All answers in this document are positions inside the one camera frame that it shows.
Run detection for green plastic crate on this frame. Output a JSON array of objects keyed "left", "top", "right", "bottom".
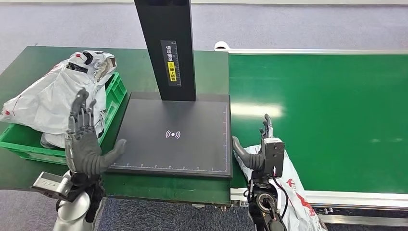
[{"left": 0, "top": 71, "right": 128, "bottom": 166}]

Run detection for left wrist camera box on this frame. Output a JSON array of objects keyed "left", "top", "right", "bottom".
[{"left": 31, "top": 171, "right": 73, "bottom": 203}]

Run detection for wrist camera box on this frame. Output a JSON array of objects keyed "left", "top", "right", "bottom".
[
  {"left": 31, "top": 171, "right": 73, "bottom": 203},
  {"left": 261, "top": 138, "right": 286, "bottom": 179}
]

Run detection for white bag black circle logo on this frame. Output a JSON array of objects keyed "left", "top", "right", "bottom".
[{"left": 0, "top": 50, "right": 117, "bottom": 137}]

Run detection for aluminium conveyor frame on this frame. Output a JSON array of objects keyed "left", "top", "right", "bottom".
[{"left": 214, "top": 41, "right": 408, "bottom": 227}]

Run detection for black yellow column label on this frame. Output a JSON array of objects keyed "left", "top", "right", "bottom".
[{"left": 160, "top": 40, "right": 182, "bottom": 87}]

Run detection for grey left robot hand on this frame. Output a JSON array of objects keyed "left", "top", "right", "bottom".
[{"left": 64, "top": 88, "right": 128, "bottom": 176}]

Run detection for green conveyor belt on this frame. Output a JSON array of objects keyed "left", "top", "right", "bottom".
[{"left": 228, "top": 54, "right": 408, "bottom": 194}]

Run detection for small white courier bag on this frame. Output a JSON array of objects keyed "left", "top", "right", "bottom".
[{"left": 40, "top": 132, "right": 69, "bottom": 150}]

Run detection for black scanner column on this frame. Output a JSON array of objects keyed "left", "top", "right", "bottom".
[{"left": 134, "top": 0, "right": 197, "bottom": 102}]

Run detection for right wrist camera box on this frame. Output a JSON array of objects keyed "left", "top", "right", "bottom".
[{"left": 261, "top": 138, "right": 286, "bottom": 179}]

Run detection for black scanner platform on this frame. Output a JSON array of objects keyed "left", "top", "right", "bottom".
[{"left": 106, "top": 92, "right": 233, "bottom": 179}]

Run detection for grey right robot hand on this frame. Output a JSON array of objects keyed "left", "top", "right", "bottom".
[{"left": 232, "top": 114, "right": 275, "bottom": 171}]

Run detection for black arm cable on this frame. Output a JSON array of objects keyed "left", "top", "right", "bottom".
[{"left": 271, "top": 166, "right": 290, "bottom": 221}]

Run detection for white bag red print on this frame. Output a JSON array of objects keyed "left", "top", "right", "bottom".
[{"left": 236, "top": 145, "right": 328, "bottom": 231}]

